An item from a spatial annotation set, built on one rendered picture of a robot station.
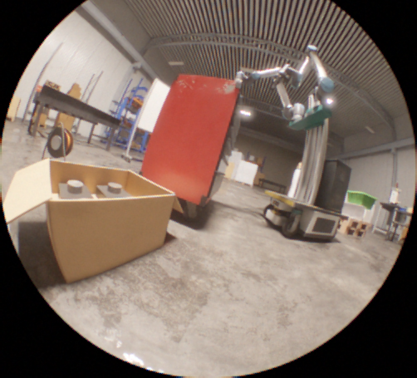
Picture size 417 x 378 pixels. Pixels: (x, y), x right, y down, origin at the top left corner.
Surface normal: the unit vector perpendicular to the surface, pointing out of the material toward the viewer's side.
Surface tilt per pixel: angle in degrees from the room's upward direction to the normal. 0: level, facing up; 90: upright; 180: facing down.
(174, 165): 90
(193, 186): 90
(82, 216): 90
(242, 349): 0
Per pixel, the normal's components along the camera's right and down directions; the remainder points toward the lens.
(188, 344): 0.29, -0.96
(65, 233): 0.88, 0.28
